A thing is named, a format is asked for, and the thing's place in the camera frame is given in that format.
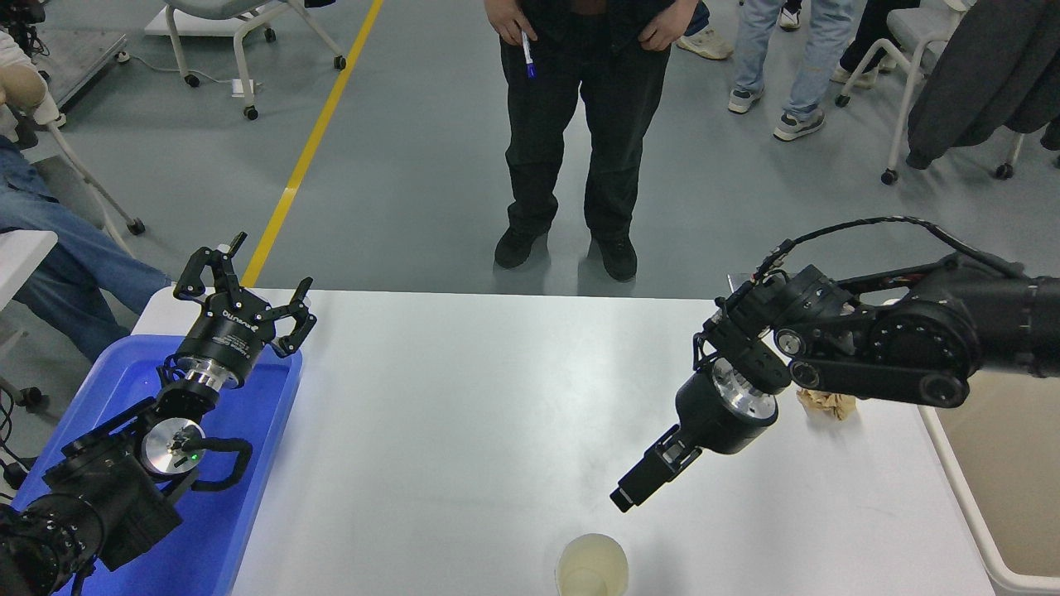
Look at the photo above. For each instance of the white floor board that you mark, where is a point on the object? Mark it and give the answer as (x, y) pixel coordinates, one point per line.
(190, 25)

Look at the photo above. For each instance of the crumpled tan paper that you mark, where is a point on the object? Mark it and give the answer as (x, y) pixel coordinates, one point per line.
(832, 404)

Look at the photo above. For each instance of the seated person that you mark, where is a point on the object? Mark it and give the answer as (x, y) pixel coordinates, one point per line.
(66, 257)

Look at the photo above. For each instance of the blue and white pen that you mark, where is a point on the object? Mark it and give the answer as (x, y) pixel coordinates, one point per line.
(528, 62)

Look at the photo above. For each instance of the large pale bin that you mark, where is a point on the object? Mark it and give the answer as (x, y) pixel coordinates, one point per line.
(1010, 497)

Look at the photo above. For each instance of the white frame wheeled chair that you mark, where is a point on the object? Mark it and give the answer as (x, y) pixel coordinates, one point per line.
(241, 66)
(70, 190)
(903, 116)

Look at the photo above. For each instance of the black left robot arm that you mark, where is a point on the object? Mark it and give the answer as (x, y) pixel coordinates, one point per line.
(108, 497)

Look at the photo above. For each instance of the standing person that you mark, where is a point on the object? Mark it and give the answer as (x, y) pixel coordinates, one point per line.
(546, 149)

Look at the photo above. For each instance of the grey metal platform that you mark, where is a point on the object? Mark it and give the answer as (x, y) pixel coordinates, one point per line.
(74, 62)

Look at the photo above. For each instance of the dark grey coat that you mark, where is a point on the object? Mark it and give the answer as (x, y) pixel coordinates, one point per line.
(977, 74)

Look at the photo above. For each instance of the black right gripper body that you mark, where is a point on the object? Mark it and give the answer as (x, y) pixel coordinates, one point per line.
(712, 418)

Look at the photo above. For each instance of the blue plastic tray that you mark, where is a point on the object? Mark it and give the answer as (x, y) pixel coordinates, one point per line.
(265, 397)

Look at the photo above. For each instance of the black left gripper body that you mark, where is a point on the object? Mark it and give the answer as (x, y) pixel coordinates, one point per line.
(228, 331)

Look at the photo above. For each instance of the black equipment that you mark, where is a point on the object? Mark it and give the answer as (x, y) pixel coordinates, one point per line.
(21, 16)

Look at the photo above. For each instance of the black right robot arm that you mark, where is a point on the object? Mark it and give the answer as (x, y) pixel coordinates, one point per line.
(911, 339)

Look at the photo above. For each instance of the seated person's forearm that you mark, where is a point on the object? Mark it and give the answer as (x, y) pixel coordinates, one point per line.
(21, 87)

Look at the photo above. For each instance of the standing person's left hand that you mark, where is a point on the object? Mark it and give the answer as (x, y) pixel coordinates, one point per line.
(671, 25)

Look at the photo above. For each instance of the white paper cup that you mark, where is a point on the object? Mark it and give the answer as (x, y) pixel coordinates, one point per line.
(592, 567)

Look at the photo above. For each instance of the standing person's right hand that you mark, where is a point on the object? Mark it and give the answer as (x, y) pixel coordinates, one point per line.
(513, 21)

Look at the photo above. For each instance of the chair leg with caster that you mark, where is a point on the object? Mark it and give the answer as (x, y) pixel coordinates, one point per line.
(31, 396)

